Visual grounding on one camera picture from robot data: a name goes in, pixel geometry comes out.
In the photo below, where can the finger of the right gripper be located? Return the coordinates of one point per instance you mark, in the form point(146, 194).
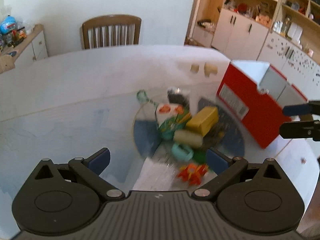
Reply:
point(311, 107)
point(300, 130)

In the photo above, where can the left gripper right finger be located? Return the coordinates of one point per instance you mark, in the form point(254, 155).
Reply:
point(229, 172)

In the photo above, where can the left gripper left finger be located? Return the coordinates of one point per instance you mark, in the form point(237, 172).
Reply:
point(88, 170)

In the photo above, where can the green tassel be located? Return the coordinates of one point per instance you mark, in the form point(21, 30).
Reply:
point(199, 157)

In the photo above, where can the teal carabiner clip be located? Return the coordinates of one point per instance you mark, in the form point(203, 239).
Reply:
point(182, 152)

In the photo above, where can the yellow rectangular box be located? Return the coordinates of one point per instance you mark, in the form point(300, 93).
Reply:
point(202, 122)

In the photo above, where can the red cardboard shoe box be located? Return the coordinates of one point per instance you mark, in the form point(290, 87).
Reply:
point(256, 92)

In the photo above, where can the green white plush sachet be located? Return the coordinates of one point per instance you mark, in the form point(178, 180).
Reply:
point(171, 117)

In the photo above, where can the dark snack packet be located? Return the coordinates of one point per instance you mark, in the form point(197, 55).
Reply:
point(178, 96)

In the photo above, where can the round blue glass placemat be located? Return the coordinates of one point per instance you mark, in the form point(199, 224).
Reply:
point(208, 137)

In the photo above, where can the small wooden block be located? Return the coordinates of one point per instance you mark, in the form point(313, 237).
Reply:
point(194, 68)

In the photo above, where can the white sideboard with drawers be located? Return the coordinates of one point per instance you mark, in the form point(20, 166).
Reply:
point(32, 48)

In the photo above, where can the cardboard box on sideboard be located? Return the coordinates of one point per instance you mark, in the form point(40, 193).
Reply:
point(6, 63)

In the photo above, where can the wooden chair at far side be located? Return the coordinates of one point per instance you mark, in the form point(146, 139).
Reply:
point(110, 31)

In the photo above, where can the blue helmet toy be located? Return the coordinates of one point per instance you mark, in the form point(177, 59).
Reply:
point(7, 25)

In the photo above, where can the large white wall cabinet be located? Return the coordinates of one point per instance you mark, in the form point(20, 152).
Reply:
point(284, 33)

